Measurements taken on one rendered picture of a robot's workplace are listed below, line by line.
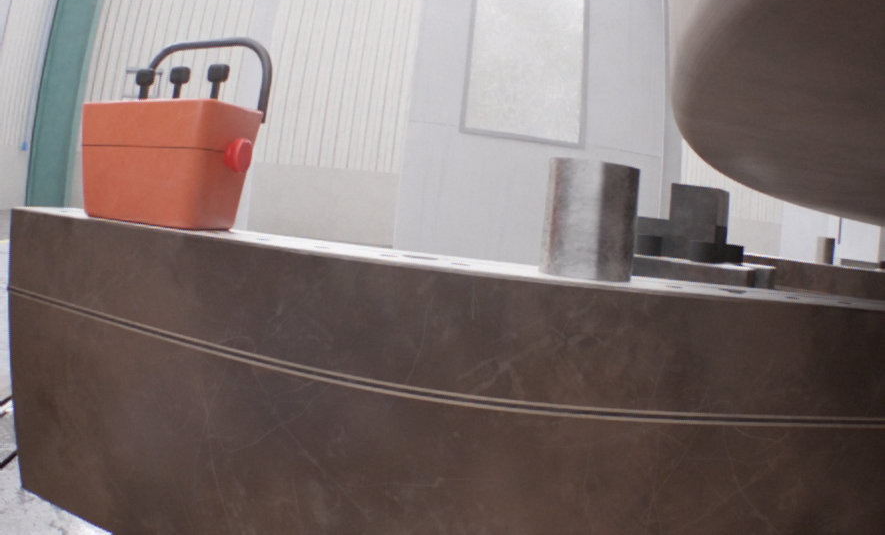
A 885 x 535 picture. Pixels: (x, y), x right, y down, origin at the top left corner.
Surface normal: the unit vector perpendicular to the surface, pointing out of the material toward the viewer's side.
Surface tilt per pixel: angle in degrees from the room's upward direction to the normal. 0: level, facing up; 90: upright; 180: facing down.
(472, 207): 90
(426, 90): 90
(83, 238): 90
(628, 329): 90
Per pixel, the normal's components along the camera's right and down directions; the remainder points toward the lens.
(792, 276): -0.85, -0.07
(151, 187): -0.24, 0.13
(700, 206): -0.59, -0.04
